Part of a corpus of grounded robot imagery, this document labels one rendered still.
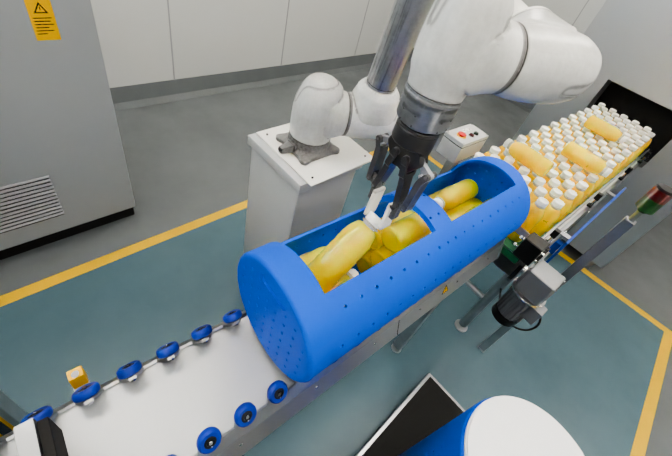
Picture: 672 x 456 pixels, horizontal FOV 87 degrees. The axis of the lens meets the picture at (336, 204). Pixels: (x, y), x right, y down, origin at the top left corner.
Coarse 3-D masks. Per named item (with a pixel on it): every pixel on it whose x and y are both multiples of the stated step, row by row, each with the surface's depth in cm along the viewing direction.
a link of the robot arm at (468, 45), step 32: (448, 0) 44; (480, 0) 42; (512, 0) 43; (448, 32) 44; (480, 32) 43; (512, 32) 46; (416, 64) 49; (448, 64) 46; (480, 64) 46; (512, 64) 47; (448, 96) 50
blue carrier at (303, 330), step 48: (432, 192) 124; (480, 192) 123; (528, 192) 110; (288, 240) 85; (432, 240) 83; (480, 240) 95; (240, 288) 81; (288, 288) 62; (336, 288) 66; (384, 288) 72; (432, 288) 87; (288, 336) 67; (336, 336) 66
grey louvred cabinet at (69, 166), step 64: (0, 0) 118; (64, 0) 129; (0, 64) 128; (64, 64) 141; (0, 128) 140; (64, 128) 156; (0, 192) 154; (64, 192) 174; (128, 192) 199; (0, 256) 177
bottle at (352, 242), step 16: (352, 224) 72; (368, 224) 71; (336, 240) 72; (352, 240) 71; (368, 240) 71; (320, 256) 73; (336, 256) 71; (352, 256) 71; (320, 272) 72; (336, 272) 72
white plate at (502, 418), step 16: (496, 400) 77; (512, 400) 78; (480, 416) 74; (496, 416) 74; (512, 416) 75; (528, 416) 76; (544, 416) 77; (480, 432) 71; (496, 432) 72; (512, 432) 73; (528, 432) 73; (544, 432) 74; (560, 432) 75; (464, 448) 69; (480, 448) 69; (496, 448) 70; (512, 448) 71; (528, 448) 71; (544, 448) 72; (560, 448) 73; (576, 448) 73
